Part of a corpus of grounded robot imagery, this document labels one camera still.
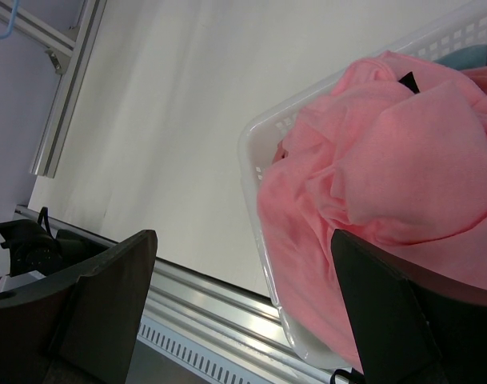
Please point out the salmon pink t shirt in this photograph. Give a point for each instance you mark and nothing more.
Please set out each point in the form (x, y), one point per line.
(478, 76)

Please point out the white plastic basket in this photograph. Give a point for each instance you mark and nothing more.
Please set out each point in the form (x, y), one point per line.
(462, 27)

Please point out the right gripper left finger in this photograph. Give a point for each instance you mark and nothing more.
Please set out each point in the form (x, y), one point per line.
(80, 324)

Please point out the light pink t shirt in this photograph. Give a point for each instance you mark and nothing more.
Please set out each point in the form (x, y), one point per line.
(396, 153)

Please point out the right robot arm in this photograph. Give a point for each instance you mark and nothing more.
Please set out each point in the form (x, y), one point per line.
(37, 243)

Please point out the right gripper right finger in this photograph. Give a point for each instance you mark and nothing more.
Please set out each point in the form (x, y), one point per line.
(410, 324)

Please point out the blue grey t shirt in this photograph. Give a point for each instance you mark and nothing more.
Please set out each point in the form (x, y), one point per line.
(467, 58)

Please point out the white slotted cable duct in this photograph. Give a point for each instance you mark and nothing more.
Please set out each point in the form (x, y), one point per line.
(189, 354)

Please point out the front aluminium rail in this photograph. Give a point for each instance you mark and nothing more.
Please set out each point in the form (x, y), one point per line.
(234, 324)

